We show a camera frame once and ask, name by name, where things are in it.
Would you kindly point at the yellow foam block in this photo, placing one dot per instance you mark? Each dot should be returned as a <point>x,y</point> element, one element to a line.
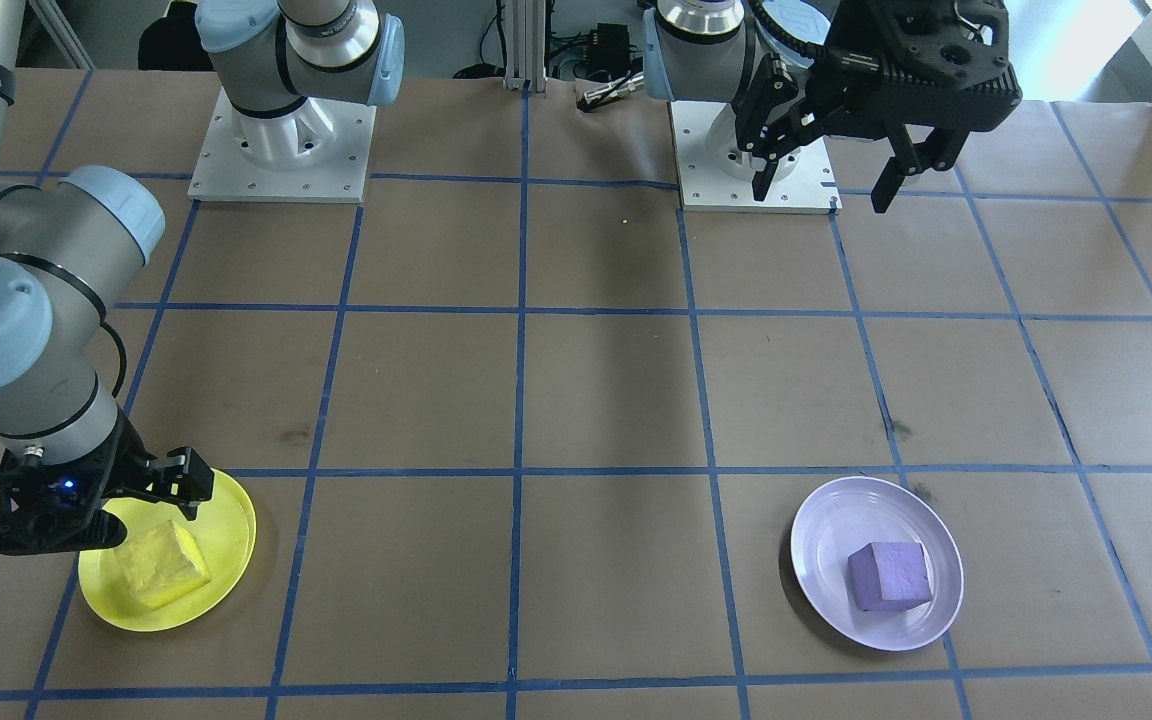
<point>164,568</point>

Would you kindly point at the purple foam block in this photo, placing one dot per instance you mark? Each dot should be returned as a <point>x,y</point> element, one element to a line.
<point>891,578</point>

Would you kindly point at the yellow plate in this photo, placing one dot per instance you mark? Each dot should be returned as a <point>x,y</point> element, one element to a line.
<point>226,560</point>

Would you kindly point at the silver metal connector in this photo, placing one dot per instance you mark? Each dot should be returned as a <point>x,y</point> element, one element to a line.
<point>608,94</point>

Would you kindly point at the small black electronics box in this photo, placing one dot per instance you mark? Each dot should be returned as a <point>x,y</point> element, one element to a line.
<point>612,45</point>

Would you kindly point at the purple plate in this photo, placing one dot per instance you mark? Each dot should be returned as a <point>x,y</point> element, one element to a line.
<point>836,540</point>

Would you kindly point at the black cloth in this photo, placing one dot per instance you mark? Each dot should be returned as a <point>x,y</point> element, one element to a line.
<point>176,38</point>

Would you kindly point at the aluminium extrusion bar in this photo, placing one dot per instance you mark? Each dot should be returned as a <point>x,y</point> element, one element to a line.
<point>61,35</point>

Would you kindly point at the white square base plate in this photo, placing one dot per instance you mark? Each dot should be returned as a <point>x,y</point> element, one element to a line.
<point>716,195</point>
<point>236,180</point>

